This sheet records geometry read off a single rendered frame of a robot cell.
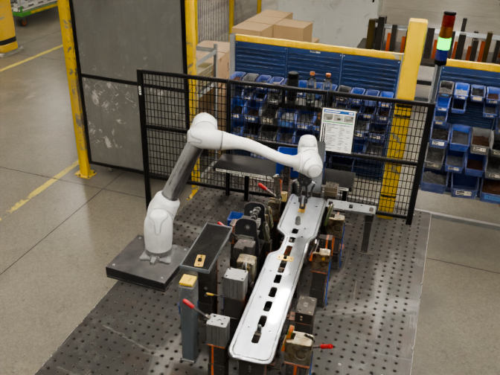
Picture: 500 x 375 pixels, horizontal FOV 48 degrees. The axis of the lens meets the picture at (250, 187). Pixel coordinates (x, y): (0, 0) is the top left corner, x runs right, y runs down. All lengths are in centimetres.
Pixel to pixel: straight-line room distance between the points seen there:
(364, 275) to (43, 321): 218
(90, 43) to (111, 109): 61
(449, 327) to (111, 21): 358
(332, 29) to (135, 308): 706
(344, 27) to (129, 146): 493
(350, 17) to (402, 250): 616
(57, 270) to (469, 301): 310
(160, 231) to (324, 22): 673
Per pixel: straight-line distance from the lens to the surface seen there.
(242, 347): 240
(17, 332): 415
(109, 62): 522
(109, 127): 548
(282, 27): 731
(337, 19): 935
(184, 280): 248
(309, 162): 287
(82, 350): 290
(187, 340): 268
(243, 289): 259
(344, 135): 361
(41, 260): 474
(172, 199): 330
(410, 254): 360
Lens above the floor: 271
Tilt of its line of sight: 29 degrees down
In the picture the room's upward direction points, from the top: 2 degrees clockwise
